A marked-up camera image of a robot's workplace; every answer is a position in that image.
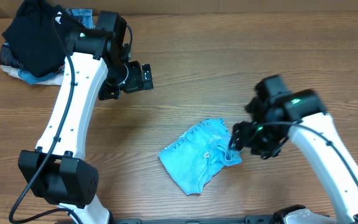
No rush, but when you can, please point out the dark folded printed garment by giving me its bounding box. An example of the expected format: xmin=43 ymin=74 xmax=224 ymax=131
xmin=0 ymin=42 xmax=24 ymax=70

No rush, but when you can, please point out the folded beige garment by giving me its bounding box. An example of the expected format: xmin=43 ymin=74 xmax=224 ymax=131
xmin=0 ymin=65 xmax=63 ymax=86

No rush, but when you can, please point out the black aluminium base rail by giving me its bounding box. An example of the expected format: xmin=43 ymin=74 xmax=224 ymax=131
xmin=114 ymin=215 xmax=275 ymax=224

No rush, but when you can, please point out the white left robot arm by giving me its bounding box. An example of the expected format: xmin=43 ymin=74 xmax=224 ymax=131
xmin=18 ymin=25 xmax=153 ymax=223

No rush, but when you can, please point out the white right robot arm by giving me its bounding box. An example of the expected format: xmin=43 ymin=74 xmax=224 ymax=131
xmin=229 ymin=88 xmax=358 ymax=223

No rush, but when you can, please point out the light blue t-shirt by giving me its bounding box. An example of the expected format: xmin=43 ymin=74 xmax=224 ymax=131
xmin=158 ymin=118 xmax=242 ymax=195

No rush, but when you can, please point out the black folded t-shirt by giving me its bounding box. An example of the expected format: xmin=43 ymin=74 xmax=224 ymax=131
xmin=2 ymin=0 xmax=79 ymax=78

